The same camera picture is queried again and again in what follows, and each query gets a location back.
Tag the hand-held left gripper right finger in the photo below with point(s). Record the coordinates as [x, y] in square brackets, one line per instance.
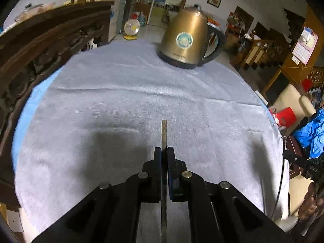
[171, 169]

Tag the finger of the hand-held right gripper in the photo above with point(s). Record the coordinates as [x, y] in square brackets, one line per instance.
[295, 158]

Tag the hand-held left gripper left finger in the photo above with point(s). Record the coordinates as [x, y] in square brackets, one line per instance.
[158, 167]

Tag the dark metal chopstick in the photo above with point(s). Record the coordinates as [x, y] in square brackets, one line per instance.
[164, 134]

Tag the person's right hand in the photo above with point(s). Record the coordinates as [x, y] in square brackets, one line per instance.
[310, 207]

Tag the blue jacket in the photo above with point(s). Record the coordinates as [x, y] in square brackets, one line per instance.
[311, 134]

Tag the red plastic stool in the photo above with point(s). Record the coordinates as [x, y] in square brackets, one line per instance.
[286, 116]

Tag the beige chair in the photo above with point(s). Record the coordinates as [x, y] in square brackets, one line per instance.
[288, 98]

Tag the grey towel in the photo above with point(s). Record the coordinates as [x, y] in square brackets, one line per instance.
[126, 93]

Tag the wooden chair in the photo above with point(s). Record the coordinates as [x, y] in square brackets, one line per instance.
[260, 50]

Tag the gold electric kettle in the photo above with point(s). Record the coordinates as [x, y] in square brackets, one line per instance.
[184, 38]

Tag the small white fan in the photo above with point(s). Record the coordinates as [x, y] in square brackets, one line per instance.
[131, 27]

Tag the blue cloth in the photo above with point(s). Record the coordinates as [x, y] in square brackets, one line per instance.
[27, 106]

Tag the glass display cabinet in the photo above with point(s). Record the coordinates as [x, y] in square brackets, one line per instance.
[162, 0]

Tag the carved dark wooden furniture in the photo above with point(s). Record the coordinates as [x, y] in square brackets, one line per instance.
[38, 43]

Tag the wall calendar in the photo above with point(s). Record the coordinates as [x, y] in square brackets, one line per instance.
[305, 45]

